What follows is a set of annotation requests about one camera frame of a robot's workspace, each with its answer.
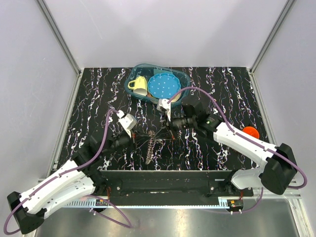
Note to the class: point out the yellow mug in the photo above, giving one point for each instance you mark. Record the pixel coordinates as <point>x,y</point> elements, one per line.
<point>139,86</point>

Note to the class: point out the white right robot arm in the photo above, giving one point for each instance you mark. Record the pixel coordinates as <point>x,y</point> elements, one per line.
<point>275,169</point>

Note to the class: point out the left aluminium frame post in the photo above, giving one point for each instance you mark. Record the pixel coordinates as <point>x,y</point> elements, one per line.
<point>57,33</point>

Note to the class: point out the aluminium frame post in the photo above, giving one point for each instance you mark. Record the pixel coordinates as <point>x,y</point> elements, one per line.
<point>272,34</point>
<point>57,33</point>

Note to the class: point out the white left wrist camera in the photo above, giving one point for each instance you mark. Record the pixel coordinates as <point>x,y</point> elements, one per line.
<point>127,121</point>

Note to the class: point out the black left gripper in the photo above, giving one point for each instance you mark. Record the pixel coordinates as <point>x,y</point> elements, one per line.
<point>131,143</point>

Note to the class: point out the blue dotted plate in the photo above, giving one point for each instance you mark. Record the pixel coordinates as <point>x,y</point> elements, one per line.
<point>163,85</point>

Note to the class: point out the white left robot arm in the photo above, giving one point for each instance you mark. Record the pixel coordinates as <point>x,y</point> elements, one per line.
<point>79,176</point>

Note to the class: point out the orange cup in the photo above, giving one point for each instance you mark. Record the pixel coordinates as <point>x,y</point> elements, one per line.
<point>252,131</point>

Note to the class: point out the teal plastic bin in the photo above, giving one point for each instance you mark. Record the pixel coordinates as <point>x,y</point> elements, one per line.
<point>149,70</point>

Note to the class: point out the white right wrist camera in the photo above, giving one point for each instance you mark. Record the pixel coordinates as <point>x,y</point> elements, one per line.
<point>164,106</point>

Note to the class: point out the silver metal key disc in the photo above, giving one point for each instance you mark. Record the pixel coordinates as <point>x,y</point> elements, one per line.
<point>150,151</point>

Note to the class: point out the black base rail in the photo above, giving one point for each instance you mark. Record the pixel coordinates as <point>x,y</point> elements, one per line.
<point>167,188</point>

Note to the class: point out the right aluminium frame post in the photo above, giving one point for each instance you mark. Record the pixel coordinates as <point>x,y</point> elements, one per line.
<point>272,34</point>

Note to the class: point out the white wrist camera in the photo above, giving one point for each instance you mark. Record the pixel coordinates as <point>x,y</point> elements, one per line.
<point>127,121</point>
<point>164,106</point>

